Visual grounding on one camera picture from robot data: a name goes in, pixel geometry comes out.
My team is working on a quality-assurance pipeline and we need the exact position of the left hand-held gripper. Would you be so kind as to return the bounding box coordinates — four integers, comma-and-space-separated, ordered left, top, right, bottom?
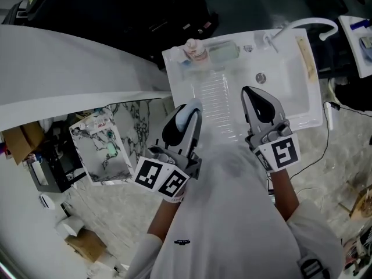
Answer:
134, 104, 203, 205

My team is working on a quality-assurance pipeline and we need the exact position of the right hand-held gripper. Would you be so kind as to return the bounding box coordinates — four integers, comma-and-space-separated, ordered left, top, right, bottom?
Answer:
241, 85, 302, 173

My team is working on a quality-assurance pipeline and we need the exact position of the translucent green soap dish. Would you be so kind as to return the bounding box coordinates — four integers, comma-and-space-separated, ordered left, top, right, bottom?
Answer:
208, 40, 241, 64

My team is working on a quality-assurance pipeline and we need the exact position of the person's right forearm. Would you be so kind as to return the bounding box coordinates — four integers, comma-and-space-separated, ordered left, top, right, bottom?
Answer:
269, 167, 300, 223

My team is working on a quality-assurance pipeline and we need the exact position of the person's left forearm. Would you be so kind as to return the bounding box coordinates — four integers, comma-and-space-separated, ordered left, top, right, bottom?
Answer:
146, 198, 183, 241

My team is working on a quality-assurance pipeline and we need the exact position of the white washboard sink basin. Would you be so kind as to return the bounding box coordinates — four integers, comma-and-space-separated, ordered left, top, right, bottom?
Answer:
162, 27, 324, 145

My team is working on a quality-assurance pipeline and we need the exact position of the marble pattern sink cabinet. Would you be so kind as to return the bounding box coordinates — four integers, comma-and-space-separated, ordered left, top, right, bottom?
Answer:
69, 96, 176, 186

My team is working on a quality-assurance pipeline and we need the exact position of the beige strip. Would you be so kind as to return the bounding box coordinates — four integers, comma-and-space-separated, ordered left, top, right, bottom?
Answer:
295, 35, 318, 84

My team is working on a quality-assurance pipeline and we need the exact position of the pink pump bottle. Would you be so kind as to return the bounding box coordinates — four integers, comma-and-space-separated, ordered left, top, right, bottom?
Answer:
183, 38, 210, 66

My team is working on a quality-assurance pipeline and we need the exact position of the small white bottle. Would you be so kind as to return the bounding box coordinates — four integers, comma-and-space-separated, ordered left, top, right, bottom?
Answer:
169, 45, 187, 63

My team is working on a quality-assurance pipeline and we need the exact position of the person's white shirt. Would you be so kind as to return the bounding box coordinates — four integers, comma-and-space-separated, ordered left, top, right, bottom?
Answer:
124, 142, 346, 279

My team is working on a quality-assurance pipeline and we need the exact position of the white gooseneck faucet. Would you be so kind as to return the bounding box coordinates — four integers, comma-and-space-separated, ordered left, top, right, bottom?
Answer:
263, 17, 339, 54

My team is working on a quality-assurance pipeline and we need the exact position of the plain white sink basin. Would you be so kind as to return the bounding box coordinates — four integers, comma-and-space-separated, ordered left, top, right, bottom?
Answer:
338, 15, 372, 80

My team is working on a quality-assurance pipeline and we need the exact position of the blue tube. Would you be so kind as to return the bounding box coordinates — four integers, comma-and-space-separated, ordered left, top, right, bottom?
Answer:
350, 20, 371, 31

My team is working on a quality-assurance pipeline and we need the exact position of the wooden stool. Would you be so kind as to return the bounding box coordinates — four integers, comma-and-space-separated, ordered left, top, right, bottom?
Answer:
338, 183, 372, 222

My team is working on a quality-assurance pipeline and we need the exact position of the plain white cylinder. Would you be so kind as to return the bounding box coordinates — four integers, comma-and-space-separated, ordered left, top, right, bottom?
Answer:
55, 215, 85, 238

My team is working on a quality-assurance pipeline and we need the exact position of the brown cardboard box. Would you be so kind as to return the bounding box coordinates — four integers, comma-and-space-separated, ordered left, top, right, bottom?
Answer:
64, 228, 108, 263

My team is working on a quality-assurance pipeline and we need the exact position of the white cylinder with dark stripe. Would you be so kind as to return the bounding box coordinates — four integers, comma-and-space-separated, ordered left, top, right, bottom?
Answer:
39, 193, 56, 210

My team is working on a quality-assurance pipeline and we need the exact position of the white glossy counter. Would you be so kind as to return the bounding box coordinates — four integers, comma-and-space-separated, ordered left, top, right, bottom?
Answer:
0, 155, 88, 279

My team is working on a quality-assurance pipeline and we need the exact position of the white wrist strap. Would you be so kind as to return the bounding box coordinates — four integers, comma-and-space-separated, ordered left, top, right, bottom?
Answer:
170, 192, 187, 205

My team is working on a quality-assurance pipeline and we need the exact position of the black frame stand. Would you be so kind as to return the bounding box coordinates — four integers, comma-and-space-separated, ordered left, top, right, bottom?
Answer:
28, 144, 88, 194

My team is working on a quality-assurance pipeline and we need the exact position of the grey waist strap buckle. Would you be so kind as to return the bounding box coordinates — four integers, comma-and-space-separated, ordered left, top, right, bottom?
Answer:
296, 254, 329, 279

